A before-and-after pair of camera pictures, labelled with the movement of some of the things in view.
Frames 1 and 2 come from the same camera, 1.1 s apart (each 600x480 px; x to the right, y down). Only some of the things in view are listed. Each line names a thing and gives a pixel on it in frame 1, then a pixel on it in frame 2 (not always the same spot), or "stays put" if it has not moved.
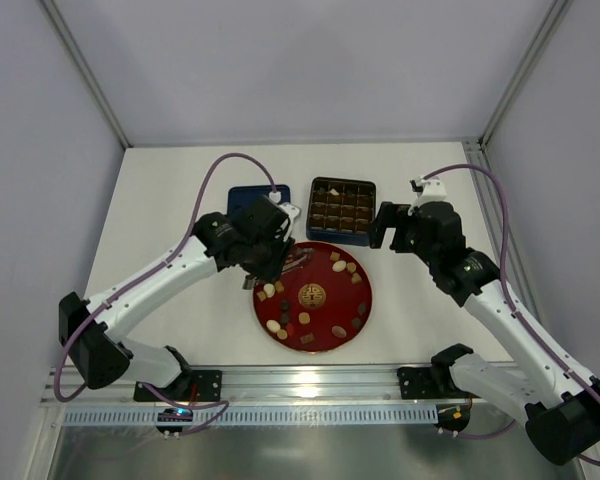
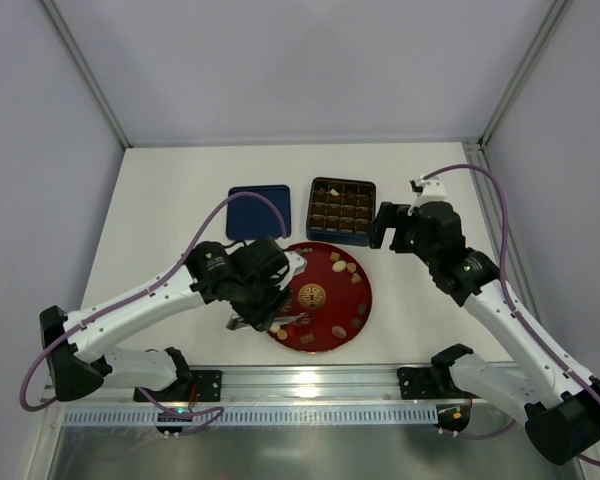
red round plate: x=319 y=306 stays put
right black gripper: x=395 y=233 stays put
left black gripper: x=273 y=267 -> x=255 y=314
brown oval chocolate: x=339 y=331 stays put
